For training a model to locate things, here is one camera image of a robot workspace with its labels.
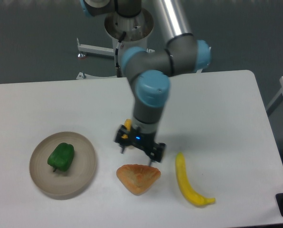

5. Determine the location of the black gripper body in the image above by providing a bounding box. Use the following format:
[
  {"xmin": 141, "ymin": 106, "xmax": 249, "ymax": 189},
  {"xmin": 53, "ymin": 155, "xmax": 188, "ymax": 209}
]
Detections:
[{"xmin": 128, "ymin": 123, "xmax": 157, "ymax": 154}]

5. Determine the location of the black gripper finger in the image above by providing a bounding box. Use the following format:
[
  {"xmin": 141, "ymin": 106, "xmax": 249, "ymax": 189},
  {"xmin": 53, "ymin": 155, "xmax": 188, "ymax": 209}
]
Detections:
[
  {"xmin": 146, "ymin": 142, "xmax": 166, "ymax": 166},
  {"xmin": 114, "ymin": 125, "xmax": 132, "ymax": 154}
]

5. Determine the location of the green bell pepper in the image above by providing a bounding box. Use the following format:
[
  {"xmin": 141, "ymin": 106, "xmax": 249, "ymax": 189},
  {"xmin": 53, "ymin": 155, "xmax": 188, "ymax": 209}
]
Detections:
[{"xmin": 47, "ymin": 142, "xmax": 75, "ymax": 172}]

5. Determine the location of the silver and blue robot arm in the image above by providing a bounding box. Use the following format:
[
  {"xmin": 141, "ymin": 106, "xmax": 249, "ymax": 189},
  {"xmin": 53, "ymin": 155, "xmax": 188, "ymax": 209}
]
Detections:
[{"xmin": 80, "ymin": 0, "xmax": 211, "ymax": 162}]

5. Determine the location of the yellow bell pepper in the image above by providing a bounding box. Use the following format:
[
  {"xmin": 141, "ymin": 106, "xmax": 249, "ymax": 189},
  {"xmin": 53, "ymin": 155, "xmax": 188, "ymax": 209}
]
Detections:
[{"xmin": 122, "ymin": 119, "xmax": 132, "ymax": 140}]

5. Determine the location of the beige round plate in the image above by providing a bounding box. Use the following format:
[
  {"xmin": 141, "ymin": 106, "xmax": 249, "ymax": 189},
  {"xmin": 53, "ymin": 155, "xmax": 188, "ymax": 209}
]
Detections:
[{"xmin": 29, "ymin": 132, "xmax": 96, "ymax": 200}]

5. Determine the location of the triangular pastry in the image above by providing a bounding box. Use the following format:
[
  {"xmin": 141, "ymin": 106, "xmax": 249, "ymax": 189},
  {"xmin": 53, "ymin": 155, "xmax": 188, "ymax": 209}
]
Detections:
[{"xmin": 116, "ymin": 164, "xmax": 161, "ymax": 196}]

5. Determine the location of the yellow banana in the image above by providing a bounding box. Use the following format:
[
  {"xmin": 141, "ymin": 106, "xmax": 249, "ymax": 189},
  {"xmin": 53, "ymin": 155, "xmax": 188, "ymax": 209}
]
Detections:
[{"xmin": 175, "ymin": 152, "xmax": 216, "ymax": 207}]

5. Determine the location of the black cable on pedestal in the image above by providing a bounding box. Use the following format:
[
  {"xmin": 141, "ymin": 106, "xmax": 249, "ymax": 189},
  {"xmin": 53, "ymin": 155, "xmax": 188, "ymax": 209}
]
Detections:
[{"xmin": 114, "ymin": 30, "xmax": 127, "ymax": 78}]

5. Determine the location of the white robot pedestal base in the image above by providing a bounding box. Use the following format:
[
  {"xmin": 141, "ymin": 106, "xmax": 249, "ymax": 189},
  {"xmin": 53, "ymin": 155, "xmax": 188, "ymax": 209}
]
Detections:
[{"xmin": 75, "ymin": 9, "xmax": 204, "ymax": 80}]

